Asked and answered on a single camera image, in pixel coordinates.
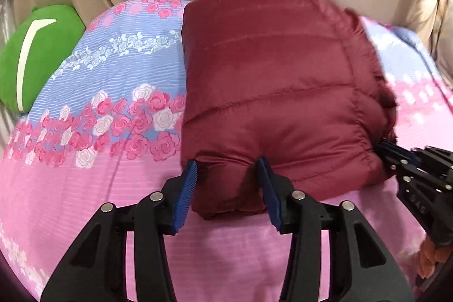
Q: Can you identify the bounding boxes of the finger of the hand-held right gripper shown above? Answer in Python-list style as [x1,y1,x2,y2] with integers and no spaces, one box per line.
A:
[376,141,418,163]
[386,160,420,184]

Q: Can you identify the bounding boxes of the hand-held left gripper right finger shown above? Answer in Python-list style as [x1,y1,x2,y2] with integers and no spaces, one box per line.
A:
[256,157,414,302]

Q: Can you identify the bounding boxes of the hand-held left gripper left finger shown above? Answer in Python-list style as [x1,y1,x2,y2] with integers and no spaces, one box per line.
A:
[40,160,199,302]

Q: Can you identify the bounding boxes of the maroon puffer jacket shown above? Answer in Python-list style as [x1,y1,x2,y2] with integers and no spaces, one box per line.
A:
[180,0,399,220]

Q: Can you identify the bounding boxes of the person's right hand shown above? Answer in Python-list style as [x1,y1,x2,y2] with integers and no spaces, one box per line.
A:
[416,236,448,288]

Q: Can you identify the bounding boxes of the floral pink and blue bedsheet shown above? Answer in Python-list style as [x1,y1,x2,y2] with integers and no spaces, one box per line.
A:
[0,0,453,302]

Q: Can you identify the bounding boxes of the green pillow with white stripe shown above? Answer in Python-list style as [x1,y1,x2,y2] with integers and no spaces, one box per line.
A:
[0,5,86,112]

